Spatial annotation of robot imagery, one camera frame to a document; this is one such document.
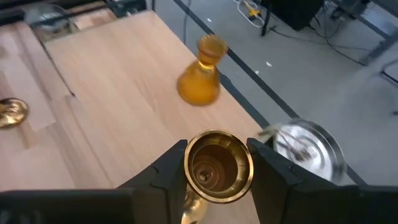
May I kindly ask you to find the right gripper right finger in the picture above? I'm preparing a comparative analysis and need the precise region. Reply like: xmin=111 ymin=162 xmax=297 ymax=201
xmin=248 ymin=138 xmax=398 ymax=224

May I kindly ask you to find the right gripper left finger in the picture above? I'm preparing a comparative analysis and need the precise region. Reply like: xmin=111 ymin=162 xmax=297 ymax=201
xmin=0 ymin=139 xmax=187 ymax=224

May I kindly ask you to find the brass candlestick holder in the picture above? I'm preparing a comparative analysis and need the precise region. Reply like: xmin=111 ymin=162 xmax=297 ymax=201
xmin=0 ymin=97 xmax=30 ymax=130
xmin=181 ymin=129 xmax=255 ymax=224

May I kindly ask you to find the amber ribbed glass candle holder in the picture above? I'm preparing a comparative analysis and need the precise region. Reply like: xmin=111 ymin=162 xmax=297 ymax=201
xmin=176 ymin=34 xmax=229 ymax=107

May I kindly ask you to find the black stand leg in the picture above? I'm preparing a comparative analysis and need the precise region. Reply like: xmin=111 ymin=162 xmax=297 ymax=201
xmin=261 ymin=14 xmax=272 ymax=37

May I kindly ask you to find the black equipment box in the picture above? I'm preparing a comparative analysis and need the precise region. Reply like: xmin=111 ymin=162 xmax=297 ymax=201
xmin=260 ymin=0 xmax=325 ymax=31

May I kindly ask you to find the long black hanging cable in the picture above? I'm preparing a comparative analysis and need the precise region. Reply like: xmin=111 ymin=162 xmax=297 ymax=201
xmin=182 ymin=0 xmax=192 ymax=45

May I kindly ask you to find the grey desk leg frame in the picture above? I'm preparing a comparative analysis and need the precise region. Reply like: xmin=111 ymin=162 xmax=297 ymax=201
xmin=329 ymin=0 xmax=398 ymax=67

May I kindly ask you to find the yellow cable with yellow plug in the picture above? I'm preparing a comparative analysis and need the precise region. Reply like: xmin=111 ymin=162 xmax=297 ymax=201
xmin=247 ymin=7 xmax=262 ymax=19

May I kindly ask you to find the black aluminium table frame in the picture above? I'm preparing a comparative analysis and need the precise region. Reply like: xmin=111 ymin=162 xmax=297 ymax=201
xmin=0 ymin=0 xmax=147 ymax=27

